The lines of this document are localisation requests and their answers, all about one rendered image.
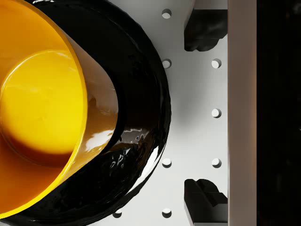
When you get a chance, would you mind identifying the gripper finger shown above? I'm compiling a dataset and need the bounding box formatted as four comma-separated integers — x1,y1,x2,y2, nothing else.
184,9,228,52
184,178,228,226

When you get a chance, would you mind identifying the yellow bowl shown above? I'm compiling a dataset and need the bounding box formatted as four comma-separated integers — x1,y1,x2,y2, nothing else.
0,0,119,218

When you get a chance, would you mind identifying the black plate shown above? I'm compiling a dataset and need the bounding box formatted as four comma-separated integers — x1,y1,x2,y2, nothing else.
0,0,172,226

